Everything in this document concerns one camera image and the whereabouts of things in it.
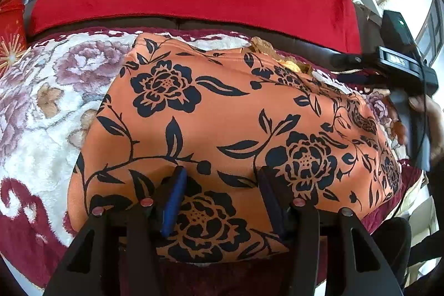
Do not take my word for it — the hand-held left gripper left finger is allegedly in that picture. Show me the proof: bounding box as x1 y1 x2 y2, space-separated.
43 166 190 296

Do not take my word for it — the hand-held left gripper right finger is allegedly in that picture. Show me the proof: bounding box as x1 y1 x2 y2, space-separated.
257 166 405 296

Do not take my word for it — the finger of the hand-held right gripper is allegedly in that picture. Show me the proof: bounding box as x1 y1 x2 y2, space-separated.
329 52 365 72

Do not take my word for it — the orange floral blouse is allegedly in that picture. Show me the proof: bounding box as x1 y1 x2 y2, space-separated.
67 32 405 264

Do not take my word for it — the person's right hand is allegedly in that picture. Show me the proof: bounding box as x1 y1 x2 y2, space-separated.
387 94 444 158

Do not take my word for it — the brown leather sofa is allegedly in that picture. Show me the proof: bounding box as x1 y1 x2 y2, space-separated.
14 0 384 76

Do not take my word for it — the floral plush blanket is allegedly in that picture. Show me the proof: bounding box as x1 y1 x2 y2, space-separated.
0 26 432 290

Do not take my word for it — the red embroidered cushion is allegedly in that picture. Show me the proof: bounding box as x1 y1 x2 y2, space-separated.
0 0 29 79

